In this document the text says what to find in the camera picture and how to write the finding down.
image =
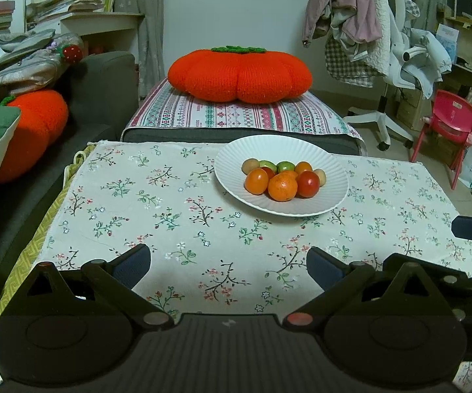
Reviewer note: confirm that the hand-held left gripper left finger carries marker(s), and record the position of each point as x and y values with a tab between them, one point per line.
131	266

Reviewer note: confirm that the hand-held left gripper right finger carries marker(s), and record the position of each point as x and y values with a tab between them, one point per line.
322	268

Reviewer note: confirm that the large red tomato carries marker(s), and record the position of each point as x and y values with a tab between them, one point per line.
307	184

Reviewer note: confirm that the mandarin orange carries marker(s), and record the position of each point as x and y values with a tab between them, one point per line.
283	187

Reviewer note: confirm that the small orange tomato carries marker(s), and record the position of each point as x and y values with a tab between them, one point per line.
303	167

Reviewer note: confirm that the large orange tomato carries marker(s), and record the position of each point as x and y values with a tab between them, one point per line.
256	181

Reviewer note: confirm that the white ribbed plate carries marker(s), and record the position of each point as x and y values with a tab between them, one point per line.
236	159

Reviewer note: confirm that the floral tablecloth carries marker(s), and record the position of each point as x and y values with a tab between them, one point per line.
158	196

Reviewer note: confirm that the orange cherry tomato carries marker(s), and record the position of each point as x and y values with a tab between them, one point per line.
291	174

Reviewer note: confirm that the large green tomato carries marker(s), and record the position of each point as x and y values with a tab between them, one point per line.
285	166

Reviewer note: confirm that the red cherry tomato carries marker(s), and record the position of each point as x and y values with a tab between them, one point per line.
268	170

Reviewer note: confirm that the red plastic chair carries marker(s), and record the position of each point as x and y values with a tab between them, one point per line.
451	118

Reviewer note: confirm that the small green tomato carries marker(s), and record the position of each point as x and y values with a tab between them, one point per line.
266	164

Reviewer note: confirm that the white office chair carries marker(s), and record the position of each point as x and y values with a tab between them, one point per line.
387	102

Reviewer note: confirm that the small orange persimmon cushion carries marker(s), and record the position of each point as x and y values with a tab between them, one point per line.
35	131

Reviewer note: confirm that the pale blue jacket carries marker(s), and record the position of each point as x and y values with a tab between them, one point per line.
428	57

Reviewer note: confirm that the checked cloth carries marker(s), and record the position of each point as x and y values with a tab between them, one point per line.
350	61

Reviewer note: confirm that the large orange persimmon cushion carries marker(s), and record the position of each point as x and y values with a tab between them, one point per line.
240	73

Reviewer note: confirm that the white fleece jacket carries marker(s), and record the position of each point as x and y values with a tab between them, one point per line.
383	28

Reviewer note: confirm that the red strawberry charm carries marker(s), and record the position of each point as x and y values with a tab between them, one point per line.
73	52

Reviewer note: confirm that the silver bag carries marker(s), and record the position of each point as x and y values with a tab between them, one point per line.
31	61

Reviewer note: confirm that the white bookshelf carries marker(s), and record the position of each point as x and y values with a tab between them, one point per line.
96	20

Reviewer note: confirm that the pink garment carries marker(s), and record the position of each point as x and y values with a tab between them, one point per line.
354	4

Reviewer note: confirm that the grey curtain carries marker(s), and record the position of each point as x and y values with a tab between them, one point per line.
141	8

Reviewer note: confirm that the pile of magazines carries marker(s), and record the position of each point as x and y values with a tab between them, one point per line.
72	2

